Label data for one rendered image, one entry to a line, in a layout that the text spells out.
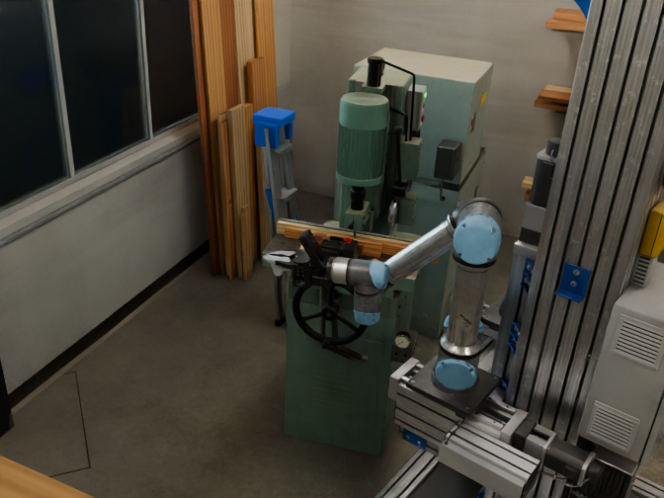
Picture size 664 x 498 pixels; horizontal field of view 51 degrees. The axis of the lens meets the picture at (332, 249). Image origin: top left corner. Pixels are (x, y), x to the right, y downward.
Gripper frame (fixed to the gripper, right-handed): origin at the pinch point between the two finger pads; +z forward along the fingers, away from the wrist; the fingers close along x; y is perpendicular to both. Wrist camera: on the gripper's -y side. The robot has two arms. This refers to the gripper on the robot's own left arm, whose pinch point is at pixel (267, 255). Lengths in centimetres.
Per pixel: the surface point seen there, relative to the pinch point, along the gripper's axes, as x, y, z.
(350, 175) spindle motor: 66, 1, -8
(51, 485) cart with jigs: -42, 64, 59
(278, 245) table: 63, 33, 21
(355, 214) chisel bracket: 68, 18, -9
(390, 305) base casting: 56, 49, -26
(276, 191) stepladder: 137, 44, 49
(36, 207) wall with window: 66, 29, 134
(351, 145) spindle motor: 66, -10, -8
